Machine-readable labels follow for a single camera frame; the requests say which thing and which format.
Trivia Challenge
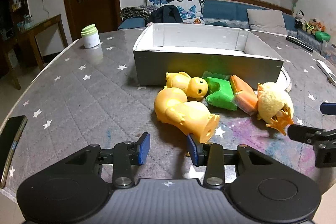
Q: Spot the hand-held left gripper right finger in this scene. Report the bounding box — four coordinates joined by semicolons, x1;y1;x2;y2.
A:
187;134;273;189

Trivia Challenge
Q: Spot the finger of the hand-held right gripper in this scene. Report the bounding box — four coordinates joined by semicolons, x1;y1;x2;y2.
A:
287;124;336;146
320;102;336;116

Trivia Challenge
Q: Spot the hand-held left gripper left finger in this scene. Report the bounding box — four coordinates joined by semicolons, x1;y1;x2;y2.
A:
64;132;151;188

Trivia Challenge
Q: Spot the large yellow duck toy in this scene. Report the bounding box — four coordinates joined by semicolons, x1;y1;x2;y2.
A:
154;88;220;144

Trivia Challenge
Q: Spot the yellow plush chick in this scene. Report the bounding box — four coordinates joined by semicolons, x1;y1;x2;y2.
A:
256;82;295;135

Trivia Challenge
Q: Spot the green packet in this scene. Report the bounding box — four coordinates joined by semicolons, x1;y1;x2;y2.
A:
202;70;238;111

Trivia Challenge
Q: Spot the small yellow duck toy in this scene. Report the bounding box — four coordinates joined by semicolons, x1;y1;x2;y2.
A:
164;71;209;102

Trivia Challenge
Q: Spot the orange packet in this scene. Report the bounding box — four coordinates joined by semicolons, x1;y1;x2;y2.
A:
229;75;259;113

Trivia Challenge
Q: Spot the white cardboard box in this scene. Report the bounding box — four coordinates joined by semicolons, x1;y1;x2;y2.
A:
133;24;284;86

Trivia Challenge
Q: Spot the white flat device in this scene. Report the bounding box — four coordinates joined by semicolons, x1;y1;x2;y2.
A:
316;59;336;86

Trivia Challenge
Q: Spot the white round plate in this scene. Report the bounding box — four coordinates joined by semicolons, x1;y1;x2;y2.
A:
280;68;292;93

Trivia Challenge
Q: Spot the clear storage box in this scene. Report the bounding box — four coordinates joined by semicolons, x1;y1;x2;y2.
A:
298;30;336;65

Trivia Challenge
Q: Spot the black remote control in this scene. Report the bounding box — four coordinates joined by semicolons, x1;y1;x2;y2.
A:
286;35;314;52

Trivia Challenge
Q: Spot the cluster of small plush toys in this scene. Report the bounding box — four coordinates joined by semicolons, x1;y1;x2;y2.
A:
304;18;326;34

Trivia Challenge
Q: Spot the panda plush toy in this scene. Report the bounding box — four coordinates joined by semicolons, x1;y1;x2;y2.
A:
294;10;306;29

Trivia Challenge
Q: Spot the grey pillow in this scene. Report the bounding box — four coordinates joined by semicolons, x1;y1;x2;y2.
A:
247;9;288;35

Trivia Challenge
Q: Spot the white jar with green lid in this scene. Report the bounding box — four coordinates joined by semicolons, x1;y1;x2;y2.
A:
81;25;101;48

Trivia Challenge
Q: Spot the black smartphone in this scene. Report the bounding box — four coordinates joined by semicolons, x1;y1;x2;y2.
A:
0;115;28;188

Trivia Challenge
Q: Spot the dark jacket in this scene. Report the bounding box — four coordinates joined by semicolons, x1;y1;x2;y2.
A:
151;5;184;24

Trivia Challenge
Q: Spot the butterfly print pillow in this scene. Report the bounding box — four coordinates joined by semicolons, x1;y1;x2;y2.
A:
146;0;206;25

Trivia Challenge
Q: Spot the striped blanket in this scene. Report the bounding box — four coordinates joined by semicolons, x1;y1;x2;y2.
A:
119;5;153;20

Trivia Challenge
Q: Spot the blue sofa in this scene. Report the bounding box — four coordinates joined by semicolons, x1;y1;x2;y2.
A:
117;0;300;31

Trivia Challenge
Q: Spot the wooden side table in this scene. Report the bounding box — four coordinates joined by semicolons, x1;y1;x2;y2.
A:
0;14;69;90

